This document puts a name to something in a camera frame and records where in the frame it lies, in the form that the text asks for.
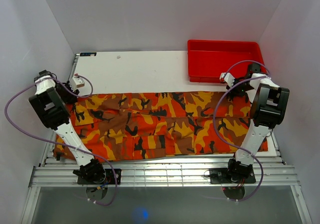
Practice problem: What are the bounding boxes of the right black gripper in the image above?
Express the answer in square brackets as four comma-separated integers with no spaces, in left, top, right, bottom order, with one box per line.
[226,78,255,98]

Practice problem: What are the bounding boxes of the orange camouflage trousers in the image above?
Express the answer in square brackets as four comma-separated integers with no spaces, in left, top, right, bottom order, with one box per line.
[52,91,269,162]

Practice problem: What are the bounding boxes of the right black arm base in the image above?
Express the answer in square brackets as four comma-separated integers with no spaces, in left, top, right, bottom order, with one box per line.
[208,168,256,184]

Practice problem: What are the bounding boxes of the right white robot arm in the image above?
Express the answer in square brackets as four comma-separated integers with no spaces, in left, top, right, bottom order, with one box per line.
[220,62,290,182]

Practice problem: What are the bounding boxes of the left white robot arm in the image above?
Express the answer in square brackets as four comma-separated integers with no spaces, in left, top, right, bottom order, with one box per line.
[28,70,106,184]

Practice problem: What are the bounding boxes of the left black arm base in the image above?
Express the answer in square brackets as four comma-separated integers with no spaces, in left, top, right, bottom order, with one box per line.
[76,168,122,185]

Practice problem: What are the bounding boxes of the small label sticker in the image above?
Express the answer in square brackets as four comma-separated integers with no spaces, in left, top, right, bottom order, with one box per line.
[79,52,97,57]

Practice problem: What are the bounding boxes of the red plastic bin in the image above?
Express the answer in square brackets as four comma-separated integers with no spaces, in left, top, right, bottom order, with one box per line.
[187,40,264,83]

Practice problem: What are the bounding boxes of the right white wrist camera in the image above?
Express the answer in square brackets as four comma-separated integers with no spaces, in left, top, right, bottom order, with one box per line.
[219,73,235,87]

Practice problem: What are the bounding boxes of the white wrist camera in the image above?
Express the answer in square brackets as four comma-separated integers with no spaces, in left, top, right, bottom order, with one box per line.
[69,75,85,92]
[219,73,235,87]

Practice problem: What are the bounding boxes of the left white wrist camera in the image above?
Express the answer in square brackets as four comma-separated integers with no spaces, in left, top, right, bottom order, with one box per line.
[69,75,85,92]

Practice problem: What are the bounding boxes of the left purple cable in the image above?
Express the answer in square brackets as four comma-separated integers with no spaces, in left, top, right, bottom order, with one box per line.
[4,74,120,207]

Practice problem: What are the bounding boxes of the aluminium frame rail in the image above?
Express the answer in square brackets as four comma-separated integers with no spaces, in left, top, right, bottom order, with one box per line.
[29,155,300,187]

